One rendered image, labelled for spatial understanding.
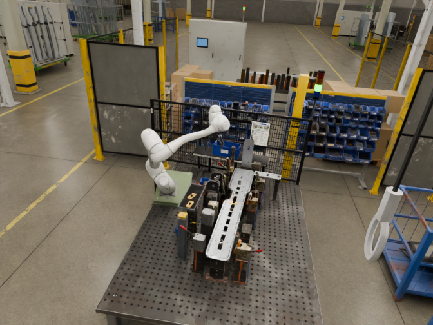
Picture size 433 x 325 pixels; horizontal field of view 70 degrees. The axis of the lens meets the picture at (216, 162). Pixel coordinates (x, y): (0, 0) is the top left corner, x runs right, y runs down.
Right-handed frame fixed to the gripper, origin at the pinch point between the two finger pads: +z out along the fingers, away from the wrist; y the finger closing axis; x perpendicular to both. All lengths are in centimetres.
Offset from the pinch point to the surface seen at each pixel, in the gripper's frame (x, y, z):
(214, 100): 228, -51, 28
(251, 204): -8, 42, 47
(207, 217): -48, 9, 39
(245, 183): 26, 30, 46
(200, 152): 73, -31, 43
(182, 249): -63, -8, 65
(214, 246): -71, 21, 46
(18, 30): 466, -624, -12
